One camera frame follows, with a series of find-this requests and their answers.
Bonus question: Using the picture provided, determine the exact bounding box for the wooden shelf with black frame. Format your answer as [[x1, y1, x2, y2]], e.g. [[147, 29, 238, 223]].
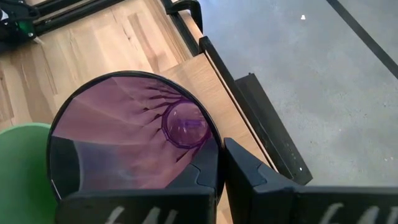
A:
[[160, 35, 313, 224]]

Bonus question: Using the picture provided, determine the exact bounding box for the black frame clamp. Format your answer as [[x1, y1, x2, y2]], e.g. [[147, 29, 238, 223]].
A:
[[164, 0, 203, 34]]

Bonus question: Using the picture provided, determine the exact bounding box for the green plastic cup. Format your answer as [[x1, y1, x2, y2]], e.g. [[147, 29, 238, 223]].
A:
[[0, 122, 60, 224]]

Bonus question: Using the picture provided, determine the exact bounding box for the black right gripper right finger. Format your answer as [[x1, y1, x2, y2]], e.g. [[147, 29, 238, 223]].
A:
[[223, 137, 398, 224]]

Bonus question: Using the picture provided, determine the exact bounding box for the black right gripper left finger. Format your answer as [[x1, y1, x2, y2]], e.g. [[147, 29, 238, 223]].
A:
[[55, 138, 220, 224]]

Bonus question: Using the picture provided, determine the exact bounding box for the black floor tape strip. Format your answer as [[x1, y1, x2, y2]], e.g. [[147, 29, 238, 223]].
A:
[[325, 0, 398, 80]]

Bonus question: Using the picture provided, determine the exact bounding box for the purple transparent tumbler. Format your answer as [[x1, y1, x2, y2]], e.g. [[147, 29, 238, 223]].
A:
[[45, 70, 225, 203]]

